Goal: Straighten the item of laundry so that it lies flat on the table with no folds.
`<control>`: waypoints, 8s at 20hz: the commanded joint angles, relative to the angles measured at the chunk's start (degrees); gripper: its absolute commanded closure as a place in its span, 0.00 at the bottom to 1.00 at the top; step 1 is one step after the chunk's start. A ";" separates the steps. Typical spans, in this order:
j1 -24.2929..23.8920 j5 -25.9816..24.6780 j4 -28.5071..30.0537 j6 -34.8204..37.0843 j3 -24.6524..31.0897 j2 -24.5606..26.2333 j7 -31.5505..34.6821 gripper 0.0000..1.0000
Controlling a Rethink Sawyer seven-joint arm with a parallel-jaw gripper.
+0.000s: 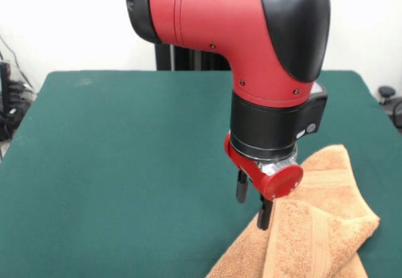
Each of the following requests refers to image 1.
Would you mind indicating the orange terry towel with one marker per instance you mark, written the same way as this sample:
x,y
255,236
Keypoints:
x,y
314,221

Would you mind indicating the black electronics box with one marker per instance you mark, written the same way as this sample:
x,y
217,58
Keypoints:
x,y
5,86

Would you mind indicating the black office chair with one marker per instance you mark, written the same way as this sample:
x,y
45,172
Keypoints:
x,y
391,102

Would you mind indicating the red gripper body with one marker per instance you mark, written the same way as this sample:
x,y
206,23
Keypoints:
x,y
279,184

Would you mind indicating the dark green tablecloth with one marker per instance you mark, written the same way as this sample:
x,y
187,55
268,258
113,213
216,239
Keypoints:
x,y
110,165

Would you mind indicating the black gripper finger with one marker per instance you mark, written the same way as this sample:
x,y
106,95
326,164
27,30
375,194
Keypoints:
x,y
242,187
265,213

